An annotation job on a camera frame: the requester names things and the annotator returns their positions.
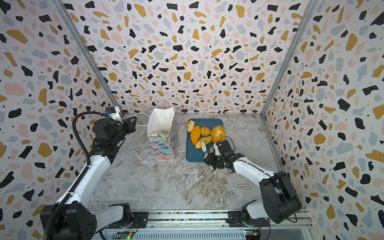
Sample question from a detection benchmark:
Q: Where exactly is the orange oval bread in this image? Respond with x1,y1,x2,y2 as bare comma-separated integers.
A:
191,126,201,145

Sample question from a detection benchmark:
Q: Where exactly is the small ridged bun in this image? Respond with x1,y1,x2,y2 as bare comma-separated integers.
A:
201,127,211,137

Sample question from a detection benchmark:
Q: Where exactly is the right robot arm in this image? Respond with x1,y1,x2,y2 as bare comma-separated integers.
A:
201,140,303,227

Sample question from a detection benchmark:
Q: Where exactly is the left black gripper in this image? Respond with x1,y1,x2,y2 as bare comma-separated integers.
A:
110,115,136,146

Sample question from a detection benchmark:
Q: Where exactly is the teal tray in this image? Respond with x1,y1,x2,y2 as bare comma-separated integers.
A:
186,119,227,163

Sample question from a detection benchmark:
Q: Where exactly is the floral paper bag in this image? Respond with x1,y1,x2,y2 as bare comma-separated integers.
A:
134,107,178,161

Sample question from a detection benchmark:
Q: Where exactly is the large round bread loaf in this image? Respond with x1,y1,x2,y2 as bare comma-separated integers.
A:
211,126,226,143

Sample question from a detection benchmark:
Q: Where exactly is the small crusty bread piece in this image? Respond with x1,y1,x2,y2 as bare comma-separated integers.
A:
187,120,195,133

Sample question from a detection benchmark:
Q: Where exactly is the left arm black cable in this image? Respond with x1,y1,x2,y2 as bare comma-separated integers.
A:
43,111,109,240

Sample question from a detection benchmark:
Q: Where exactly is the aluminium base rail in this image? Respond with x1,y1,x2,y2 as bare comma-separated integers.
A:
56,209,316,240

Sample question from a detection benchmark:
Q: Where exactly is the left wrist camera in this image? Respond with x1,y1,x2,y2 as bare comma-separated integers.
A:
105,107,123,122

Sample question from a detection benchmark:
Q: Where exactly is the long bread roll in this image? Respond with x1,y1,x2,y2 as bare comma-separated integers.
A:
195,136,213,149

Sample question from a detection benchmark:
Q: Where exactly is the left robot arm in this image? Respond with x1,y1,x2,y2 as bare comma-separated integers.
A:
40,114,137,240

